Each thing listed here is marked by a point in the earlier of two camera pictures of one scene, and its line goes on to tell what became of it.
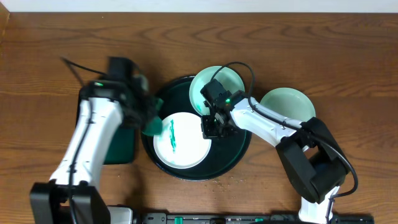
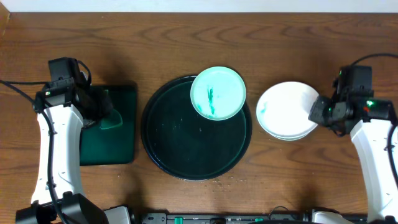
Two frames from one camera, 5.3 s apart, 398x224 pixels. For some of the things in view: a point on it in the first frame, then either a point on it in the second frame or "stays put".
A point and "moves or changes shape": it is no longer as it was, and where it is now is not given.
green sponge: (154, 126) moves or changes shape
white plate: (181, 145) -> (283, 109)
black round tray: (225, 154) stays put
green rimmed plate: (229, 79) stays put
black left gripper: (144, 109) -> (101, 106)
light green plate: (291, 102) moves or changes shape
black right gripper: (208, 132) -> (316, 115)
